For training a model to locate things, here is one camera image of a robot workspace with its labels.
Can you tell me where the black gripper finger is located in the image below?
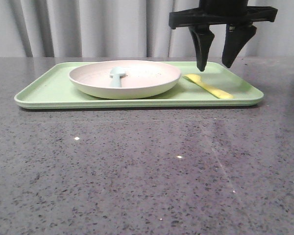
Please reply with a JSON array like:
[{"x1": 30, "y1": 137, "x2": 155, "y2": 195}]
[
  {"x1": 222, "y1": 22, "x2": 257, "y2": 68},
  {"x1": 189, "y1": 25, "x2": 215, "y2": 71}
]

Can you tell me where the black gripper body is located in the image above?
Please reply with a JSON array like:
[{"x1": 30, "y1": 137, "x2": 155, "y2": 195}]
[{"x1": 169, "y1": 0, "x2": 278, "y2": 29}]

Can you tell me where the yellow fork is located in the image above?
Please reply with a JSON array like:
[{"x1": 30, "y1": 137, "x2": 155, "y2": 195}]
[{"x1": 183, "y1": 73, "x2": 234, "y2": 99}]

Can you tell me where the beige round plate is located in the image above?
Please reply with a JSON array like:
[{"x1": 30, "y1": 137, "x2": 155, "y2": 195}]
[{"x1": 69, "y1": 60, "x2": 181, "y2": 99}]

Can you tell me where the light blue spoon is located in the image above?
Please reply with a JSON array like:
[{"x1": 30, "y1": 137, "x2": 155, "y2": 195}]
[{"x1": 110, "y1": 67, "x2": 125, "y2": 88}]

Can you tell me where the light green plastic tray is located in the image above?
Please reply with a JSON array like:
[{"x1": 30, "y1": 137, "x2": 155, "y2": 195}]
[{"x1": 14, "y1": 61, "x2": 264, "y2": 110}]

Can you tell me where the grey pleated curtain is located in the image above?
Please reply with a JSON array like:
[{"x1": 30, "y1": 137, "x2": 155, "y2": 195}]
[{"x1": 0, "y1": 0, "x2": 294, "y2": 58}]

